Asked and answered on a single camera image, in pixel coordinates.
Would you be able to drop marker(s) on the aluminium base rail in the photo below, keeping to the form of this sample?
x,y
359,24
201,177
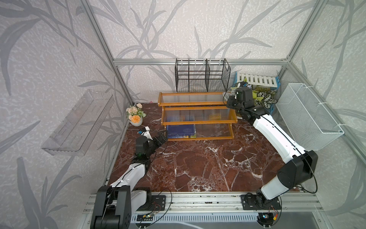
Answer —
x,y
231,202

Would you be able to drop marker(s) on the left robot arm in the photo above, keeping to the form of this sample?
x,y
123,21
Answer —
x,y
115,203

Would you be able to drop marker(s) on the orange wooden bookshelf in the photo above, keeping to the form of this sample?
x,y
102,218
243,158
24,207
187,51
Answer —
x,y
207,111

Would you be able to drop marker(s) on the variegated dark leaf plant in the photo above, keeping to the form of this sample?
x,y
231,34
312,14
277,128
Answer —
x,y
264,97

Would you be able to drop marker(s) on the black wire rack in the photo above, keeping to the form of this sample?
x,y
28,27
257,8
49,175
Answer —
x,y
201,76

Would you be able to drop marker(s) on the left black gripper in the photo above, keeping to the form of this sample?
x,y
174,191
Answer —
x,y
160,137

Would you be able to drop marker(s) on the white slatted crate blue frame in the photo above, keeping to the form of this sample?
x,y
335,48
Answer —
x,y
254,82

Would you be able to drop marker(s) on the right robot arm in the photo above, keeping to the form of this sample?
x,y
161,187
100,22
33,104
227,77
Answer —
x,y
299,164

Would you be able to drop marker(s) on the clear acrylic wall shelf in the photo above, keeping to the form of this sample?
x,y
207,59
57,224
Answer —
x,y
77,131

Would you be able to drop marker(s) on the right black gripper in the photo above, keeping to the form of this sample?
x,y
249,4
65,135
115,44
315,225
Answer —
x,y
230,98

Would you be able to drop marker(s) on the white mesh wall basket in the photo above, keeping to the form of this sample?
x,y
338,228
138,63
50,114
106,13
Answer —
x,y
309,122

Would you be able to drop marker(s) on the flower pot with orange flowers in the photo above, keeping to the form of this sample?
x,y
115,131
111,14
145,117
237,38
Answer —
x,y
135,114

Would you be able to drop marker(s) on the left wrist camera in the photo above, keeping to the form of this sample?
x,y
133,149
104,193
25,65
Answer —
x,y
145,131

